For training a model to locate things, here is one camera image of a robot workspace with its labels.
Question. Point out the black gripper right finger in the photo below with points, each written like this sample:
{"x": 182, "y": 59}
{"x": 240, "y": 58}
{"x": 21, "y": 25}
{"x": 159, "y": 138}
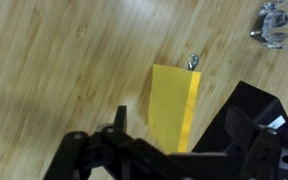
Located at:
{"x": 270, "y": 156}

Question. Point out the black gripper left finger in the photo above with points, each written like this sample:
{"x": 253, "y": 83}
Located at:
{"x": 84, "y": 153}

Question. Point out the yellow sponge block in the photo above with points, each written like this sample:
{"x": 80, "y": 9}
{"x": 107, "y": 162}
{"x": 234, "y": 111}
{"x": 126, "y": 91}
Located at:
{"x": 169, "y": 106}

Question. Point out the small metal hook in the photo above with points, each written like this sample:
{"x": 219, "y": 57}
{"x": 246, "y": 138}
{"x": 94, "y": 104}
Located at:
{"x": 193, "y": 61}

